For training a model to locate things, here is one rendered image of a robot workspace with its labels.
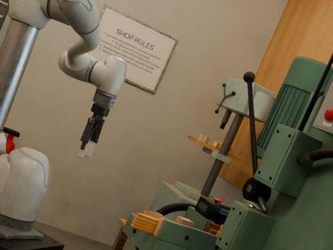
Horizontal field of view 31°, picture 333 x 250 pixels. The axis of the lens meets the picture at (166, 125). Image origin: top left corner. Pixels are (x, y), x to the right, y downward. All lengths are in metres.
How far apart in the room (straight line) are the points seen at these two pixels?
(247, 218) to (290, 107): 0.37
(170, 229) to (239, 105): 2.53
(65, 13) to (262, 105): 2.14
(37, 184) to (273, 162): 0.86
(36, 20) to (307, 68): 0.90
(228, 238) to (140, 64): 3.29
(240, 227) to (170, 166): 3.45
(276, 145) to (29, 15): 0.97
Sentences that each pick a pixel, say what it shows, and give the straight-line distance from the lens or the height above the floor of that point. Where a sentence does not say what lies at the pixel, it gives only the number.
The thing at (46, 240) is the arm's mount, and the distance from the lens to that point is 2.15.
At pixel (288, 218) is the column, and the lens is 1.51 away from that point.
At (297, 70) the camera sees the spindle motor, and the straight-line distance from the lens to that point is 1.73.
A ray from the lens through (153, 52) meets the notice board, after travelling 4.72.
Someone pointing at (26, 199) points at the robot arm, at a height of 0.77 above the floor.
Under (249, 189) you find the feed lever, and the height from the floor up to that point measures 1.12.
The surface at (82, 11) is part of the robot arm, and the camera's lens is 2.01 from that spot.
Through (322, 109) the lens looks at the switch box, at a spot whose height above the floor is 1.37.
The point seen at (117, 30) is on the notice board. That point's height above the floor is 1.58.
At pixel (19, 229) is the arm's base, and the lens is 2.06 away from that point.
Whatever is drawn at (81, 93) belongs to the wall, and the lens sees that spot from 4.62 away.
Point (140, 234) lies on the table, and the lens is 1.70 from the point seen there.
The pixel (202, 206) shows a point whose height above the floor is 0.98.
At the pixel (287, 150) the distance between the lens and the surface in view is 1.46.
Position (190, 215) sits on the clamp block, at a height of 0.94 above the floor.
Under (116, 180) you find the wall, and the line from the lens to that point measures 4.82.
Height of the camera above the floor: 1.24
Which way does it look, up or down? 2 degrees down
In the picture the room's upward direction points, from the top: 24 degrees clockwise
